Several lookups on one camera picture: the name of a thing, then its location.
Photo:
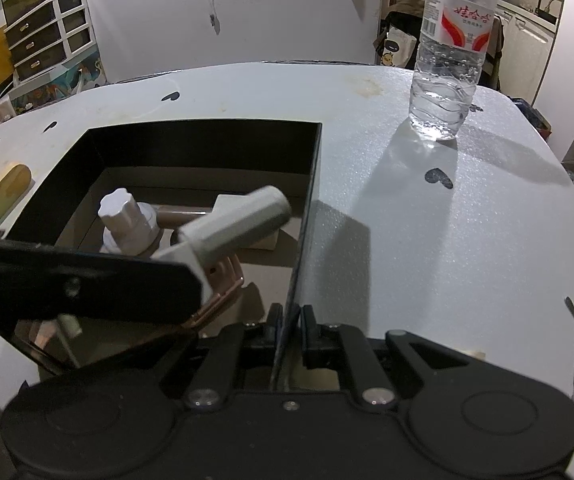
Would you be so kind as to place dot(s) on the clear water bottle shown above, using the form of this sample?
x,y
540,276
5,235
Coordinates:
x,y
449,55

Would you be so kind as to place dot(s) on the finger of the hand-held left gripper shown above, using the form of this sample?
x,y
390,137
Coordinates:
x,y
92,285

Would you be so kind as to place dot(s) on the oval wooden box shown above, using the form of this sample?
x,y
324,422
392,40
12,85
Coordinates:
x,y
6,190

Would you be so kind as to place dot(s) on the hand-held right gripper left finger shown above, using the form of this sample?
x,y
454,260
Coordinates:
x,y
273,327

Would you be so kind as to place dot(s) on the pink plastic item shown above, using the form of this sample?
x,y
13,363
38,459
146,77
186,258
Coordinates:
x,y
219,290

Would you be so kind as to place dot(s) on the white cylinder tool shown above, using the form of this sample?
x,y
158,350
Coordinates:
x,y
237,222

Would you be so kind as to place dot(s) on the white knob clamp tool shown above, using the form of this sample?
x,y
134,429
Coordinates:
x,y
127,222

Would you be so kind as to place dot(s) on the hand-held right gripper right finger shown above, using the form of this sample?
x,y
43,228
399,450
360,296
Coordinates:
x,y
309,332

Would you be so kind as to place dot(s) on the patterned cabinet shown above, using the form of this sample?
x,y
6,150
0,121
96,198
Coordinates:
x,y
62,85

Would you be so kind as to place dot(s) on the white drawer unit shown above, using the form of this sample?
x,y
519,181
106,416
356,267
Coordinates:
x,y
49,35

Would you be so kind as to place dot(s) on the black box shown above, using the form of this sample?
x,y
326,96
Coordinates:
x,y
192,160

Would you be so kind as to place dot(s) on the cartoon tote bag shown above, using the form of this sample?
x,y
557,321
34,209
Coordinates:
x,y
398,47

